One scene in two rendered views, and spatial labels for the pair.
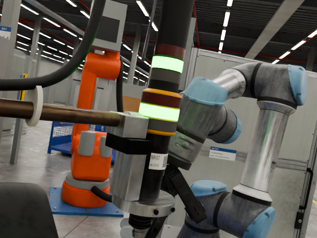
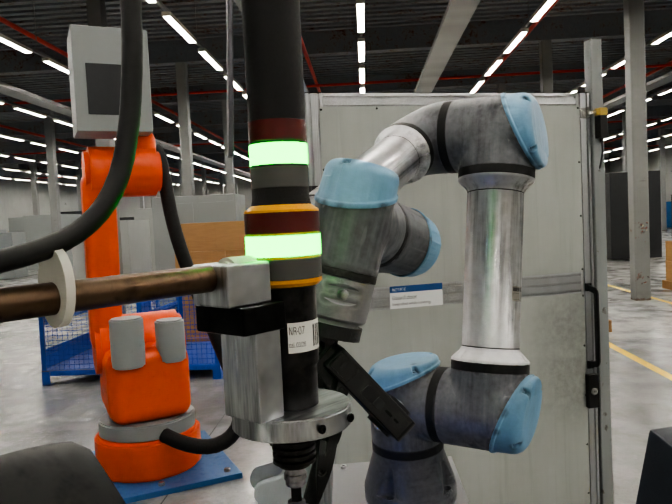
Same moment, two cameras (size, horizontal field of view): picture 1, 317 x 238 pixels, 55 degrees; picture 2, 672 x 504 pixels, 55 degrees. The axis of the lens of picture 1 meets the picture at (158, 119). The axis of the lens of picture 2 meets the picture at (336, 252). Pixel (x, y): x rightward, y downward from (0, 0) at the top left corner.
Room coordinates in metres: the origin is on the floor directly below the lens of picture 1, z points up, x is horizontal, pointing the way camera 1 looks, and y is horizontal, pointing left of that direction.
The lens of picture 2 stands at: (-0.05, 0.01, 1.57)
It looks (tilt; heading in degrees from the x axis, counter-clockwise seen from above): 3 degrees down; 354
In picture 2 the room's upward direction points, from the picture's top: 3 degrees counter-clockwise
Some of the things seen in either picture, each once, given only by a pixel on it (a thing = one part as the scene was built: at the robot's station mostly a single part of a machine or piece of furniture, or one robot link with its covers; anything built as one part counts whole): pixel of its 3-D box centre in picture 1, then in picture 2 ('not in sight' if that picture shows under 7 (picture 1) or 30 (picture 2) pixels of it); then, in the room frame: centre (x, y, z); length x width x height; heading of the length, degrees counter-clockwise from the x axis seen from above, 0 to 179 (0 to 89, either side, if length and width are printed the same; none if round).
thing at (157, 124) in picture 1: (157, 123); (284, 267); (0.33, 0.00, 1.54); 0.04 x 0.04 x 0.01
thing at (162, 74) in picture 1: (165, 76); (279, 178); (0.33, 0.00, 1.60); 0.03 x 0.03 x 0.01
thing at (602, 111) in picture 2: not in sight; (594, 138); (2.29, -1.24, 1.82); 0.09 x 0.04 x 0.23; 98
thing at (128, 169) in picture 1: (143, 161); (276, 343); (0.32, 0.01, 1.50); 0.09 x 0.07 x 0.10; 133
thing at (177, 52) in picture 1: (169, 53); (277, 132); (0.33, 0.00, 1.62); 0.03 x 0.03 x 0.01
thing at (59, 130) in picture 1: (79, 133); (104, 326); (7.33, 1.84, 0.49); 1.27 x 0.88 x 0.98; 171
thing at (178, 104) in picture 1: (161, 99); (282, 222); (0.33, 0.00, 1.57); 0.04 x 0.04 x 0.01
